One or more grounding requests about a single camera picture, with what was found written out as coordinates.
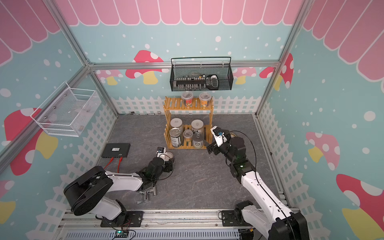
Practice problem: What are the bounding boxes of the purple label tin can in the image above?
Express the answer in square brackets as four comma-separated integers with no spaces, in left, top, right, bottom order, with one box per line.
[158,152,174,162]

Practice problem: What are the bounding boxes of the short pull-tab tin can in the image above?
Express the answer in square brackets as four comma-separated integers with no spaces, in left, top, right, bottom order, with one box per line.
[192,133,204,149]

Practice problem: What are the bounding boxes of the small clear lid jar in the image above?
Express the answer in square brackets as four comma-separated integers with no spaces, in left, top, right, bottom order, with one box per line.
[183,129,194,142]

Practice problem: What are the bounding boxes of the tall silver pull-tab can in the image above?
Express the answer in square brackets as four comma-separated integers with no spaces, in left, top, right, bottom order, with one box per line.
[169,128,183,148]

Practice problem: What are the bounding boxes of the orange seed plastic jar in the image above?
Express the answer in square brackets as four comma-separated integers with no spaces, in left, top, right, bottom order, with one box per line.
[199,92,212,108]

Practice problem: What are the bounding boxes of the red seed plastic jar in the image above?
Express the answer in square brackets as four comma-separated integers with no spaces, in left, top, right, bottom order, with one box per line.
[181,91,194,107]

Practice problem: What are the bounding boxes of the wooden two-tier shelf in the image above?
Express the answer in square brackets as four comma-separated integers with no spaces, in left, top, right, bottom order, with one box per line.
[163,95,215,150]

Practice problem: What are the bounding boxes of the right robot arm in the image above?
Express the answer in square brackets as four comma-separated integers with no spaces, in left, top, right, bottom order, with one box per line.
[207,129,310,240]

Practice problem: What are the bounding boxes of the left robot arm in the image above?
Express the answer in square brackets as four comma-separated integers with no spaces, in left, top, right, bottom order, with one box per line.
[64,152,174,228]

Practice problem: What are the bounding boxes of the white lid jar right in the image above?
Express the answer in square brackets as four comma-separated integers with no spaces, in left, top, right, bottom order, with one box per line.
[191,119,204,134]

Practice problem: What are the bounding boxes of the connector strip in basket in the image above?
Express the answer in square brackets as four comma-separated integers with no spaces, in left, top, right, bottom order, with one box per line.
[170,78,207,91]

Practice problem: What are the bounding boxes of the black white item in basket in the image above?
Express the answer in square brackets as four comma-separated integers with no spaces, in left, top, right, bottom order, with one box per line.
[206,75,219,91]

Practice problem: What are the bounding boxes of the green circuit board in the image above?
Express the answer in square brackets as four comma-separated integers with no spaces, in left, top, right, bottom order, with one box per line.
[115,231,130,239]

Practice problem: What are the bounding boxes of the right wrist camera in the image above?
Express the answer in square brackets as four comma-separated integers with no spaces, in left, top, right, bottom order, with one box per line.
[211,126,228,147]

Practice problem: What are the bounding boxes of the metal bracket tool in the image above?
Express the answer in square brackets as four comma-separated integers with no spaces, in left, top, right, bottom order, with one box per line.
[137,186,157,205]

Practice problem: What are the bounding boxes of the red cable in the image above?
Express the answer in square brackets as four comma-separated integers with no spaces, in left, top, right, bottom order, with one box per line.
[103,156,124,173]

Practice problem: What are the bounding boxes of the black network switch box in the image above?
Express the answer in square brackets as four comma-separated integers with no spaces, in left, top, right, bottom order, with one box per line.
[101,143,131,158]

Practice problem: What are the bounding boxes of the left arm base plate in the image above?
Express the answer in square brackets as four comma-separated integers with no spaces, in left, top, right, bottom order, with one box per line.
[100,211,144,228]

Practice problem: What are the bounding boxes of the black wire basket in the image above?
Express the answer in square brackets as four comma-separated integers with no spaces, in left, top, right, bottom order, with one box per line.
[170,57,234,91]

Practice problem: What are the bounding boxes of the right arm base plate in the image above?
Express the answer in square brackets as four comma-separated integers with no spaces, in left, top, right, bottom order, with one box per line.
[218,210,251,227]

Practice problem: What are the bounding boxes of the white wire basket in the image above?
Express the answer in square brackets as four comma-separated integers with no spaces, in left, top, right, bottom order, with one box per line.
[30,82,102,137]

